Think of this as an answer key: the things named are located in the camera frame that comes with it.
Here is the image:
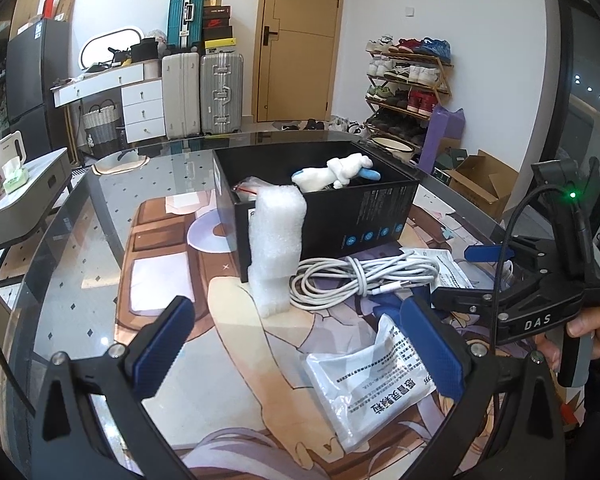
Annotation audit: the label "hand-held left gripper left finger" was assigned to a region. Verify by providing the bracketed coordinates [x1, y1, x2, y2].
[39, 295, 197, 480]

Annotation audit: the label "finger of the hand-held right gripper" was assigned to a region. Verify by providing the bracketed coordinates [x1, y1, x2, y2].
[464, 237, 556, 273]
[430, 266, 553, 313]

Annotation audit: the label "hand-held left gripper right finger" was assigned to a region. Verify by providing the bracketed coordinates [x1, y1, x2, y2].
[399, 296, 567, 480]

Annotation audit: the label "white medicine packet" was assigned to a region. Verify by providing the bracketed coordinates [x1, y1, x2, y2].
[302, 316, 438, 453]
[399, 247, 475, 292]

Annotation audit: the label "black cardboard box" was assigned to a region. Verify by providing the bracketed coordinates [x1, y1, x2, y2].
[212, 141, 421, 283]

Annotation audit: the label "white bubble wrap piece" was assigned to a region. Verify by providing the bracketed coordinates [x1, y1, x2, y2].
[247, 184, 307, 318]

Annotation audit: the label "white plush toy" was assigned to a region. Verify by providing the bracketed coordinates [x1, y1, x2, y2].
[291, 155, 382, 192]

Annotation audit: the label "white packet with red edge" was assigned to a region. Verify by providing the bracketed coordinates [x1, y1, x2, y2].
[232, 176, 272, 206]

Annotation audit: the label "open cardboard box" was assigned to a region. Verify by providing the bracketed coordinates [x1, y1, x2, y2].
[445, 150, 518, 221]

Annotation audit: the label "printed cartoon desk mat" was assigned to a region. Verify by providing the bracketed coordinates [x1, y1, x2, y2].
[114, 195, 600, 480]

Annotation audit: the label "dark green box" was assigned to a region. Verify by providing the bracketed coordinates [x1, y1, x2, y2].
[432, 152, 466, 183]

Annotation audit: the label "white bucket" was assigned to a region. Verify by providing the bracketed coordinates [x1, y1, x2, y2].
[370, 135, 416, 163]

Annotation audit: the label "wooden shoe rack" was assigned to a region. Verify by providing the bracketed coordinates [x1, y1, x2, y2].
[364, 35, 453, 153]

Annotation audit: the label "shoe rack with shoes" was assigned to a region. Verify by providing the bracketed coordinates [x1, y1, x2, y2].
[364, 34, 452, 148]

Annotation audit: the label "scattered sneakers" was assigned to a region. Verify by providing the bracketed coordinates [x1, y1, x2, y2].
[280, 116, 371, 137]

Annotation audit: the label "grey side table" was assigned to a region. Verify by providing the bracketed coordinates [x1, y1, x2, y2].
[0, 147, 76, 281]

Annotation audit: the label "green tissue box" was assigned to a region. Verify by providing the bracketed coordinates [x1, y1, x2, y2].
[1, 157, 31, 195]

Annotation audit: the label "wicker basket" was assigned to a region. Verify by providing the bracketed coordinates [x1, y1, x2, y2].
[81, 101, 122, 148]

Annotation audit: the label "white vanity desk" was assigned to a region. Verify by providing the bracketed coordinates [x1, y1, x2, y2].
[50, 62, 167, 143]

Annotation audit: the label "white electric kettle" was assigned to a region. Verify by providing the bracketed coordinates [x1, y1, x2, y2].
[0, 130, 28, 168]

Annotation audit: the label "white suitcase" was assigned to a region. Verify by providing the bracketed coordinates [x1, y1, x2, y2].
[161, 51, 202, 139]

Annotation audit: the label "silver suitcase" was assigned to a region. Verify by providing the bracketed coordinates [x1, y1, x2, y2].
[199, 51, 245, 136]

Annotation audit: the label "wooden door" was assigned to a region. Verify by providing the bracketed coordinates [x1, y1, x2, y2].
[254, 0, 348, 123]

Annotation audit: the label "black fridge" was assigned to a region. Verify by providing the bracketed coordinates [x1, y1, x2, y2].
[5, 19, 78, 161]

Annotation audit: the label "black bag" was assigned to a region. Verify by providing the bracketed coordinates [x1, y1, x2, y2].
[130, 37, 161, 63]

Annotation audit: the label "oval mirror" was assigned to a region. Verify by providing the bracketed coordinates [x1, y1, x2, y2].
[78, 26, 145, 72]

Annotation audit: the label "teal suitcase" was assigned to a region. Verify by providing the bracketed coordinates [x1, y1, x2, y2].
[166, 0, 205, 53]

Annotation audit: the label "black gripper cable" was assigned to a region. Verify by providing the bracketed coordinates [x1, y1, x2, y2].
[497, 185, 588, 321]

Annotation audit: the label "white coiled cable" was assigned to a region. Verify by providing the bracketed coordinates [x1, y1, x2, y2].
[289, 252, 441, 311]

